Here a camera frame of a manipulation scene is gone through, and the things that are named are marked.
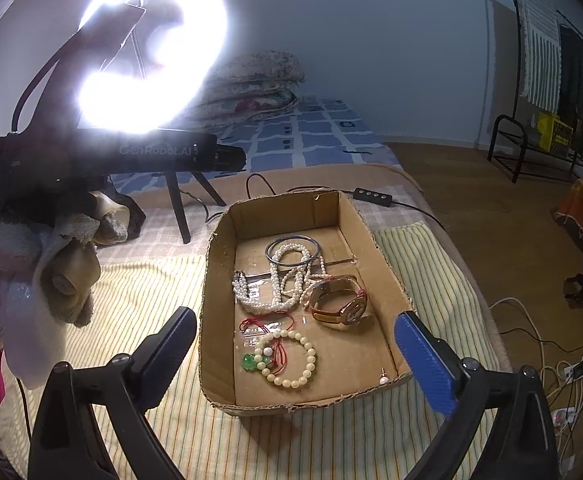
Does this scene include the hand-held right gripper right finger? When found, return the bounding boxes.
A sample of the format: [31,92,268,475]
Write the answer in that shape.
[394,310,559,480]

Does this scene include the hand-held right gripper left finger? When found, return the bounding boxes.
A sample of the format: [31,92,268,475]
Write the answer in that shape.
[26,306,197,480]

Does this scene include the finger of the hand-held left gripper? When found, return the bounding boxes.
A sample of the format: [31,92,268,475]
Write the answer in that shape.
[216,144,247,171]

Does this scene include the cardboard box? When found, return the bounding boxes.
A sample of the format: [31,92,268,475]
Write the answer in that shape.
[198,190,415,413]

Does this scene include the green pendant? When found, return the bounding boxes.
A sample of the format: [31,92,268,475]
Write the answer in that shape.
[239,312,295,376]

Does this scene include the short pearl bracelet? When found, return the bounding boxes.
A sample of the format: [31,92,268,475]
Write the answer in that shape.
[232,270,292,312]

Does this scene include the red strap watch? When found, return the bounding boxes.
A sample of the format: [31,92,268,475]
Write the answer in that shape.
[305,275,369,330]

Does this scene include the metal bangle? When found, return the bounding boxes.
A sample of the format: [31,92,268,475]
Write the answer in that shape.
[265,234,321,268]

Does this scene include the long pearl necklace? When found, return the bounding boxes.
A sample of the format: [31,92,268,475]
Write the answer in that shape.
[266,241,329,311]

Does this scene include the cream bead bracelet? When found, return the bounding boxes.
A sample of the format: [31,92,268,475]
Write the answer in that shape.
[253,329,318,389]

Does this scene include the person's left hand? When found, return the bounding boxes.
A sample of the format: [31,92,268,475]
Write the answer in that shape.
[36,191,132,328]

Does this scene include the black tripod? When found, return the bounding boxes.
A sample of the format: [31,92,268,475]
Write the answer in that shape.
[159,167,227,245]

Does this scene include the folded floral quilts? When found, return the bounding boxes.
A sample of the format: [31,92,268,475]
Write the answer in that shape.
[192,50,306,126]

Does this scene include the blue checked bed sheet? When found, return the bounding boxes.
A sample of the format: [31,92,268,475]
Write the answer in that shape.
[106,95,402,196]

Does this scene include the beige plaid blanket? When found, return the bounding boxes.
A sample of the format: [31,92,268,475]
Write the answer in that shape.
[86,162,452,271]

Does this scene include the yellow striped blanket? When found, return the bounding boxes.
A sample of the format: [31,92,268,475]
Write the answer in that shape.
[0,225,502,480]

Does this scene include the white power strip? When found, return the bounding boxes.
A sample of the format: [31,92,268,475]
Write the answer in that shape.
[559,352,583,381]

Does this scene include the small black device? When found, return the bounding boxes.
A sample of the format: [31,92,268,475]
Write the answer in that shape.
[564,262,583,306]

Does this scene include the black shoe rack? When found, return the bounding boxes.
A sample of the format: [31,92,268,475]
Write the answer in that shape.
[486,115,583,183]

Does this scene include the yellow box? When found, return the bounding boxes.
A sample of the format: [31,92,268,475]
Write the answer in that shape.
[536,112,575,153]

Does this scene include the dark hanging clothes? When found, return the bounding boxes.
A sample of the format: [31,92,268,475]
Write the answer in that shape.
[556,25,583,163]

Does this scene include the black clothes rack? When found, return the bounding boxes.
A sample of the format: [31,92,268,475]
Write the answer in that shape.
[504,0,583,181]

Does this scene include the striped hanging towel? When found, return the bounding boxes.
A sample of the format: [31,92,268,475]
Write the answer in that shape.
[516,0,562,111]

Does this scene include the ring light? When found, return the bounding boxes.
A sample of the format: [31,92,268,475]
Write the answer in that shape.
[74,0,230,136]

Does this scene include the white cables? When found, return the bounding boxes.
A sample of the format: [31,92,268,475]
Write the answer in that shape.
[489,297,583,476]

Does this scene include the black cable with controller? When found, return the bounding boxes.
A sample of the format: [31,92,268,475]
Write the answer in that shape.
[246,172,447,231]

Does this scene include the board leaning on wall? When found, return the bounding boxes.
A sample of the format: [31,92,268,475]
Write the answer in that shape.
[481,0,522,151]

